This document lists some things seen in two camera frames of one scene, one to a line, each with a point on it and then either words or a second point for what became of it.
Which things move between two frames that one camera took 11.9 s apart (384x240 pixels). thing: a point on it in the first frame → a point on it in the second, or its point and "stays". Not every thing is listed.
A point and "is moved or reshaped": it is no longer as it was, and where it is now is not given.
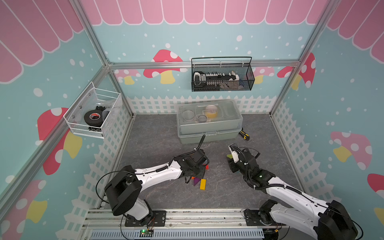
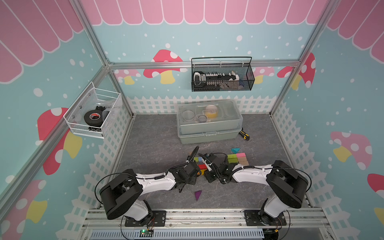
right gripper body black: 234,167 → 211,176
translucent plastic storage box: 215,120 stays
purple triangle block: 196,180 is moved or reshaped
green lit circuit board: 148,233 stays
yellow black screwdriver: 244,135 stays
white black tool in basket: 201,79 stays
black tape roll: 94,117 stays
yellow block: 203,184 is moved or reshaped
